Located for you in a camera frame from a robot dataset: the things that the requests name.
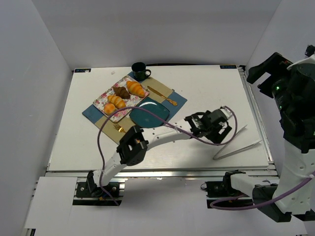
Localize metal tongs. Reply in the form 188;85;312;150
213;125;262;160

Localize round orange bun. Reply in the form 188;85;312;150
103;103;116;115

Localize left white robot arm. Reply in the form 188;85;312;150
86;106;236;196

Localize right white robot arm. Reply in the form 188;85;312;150
221;52;315;222

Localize gold butter knife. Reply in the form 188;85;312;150
147;86;178;106

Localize right table logo sticker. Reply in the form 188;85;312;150
220;65;237;69

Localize table logo sticker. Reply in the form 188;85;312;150
74;68;91;73
220;65;237;69

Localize teal square plate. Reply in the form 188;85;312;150
129;97;171;129

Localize large striped croissant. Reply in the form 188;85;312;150
126;81;145;97

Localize floral rectangular tray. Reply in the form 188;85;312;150
93;76;150;122

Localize dark green mug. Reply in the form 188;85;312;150
131;62;151;82

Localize gold fork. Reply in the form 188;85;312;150
113;123;126;133

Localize small striped croissant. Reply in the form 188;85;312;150
107;95;126;109

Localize chocolate croissant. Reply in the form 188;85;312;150
113;87;130;99

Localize blue and beige placemat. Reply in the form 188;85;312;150
82;73;187;143

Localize left table logo sticker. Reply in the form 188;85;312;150
74;68;91;73

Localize white foam board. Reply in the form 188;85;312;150
25;177;77;230

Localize aluminium table frame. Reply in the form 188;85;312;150
24;65;279;236

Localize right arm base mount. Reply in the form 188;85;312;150
200;181;242;198

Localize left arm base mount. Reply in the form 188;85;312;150
74;181;125;201

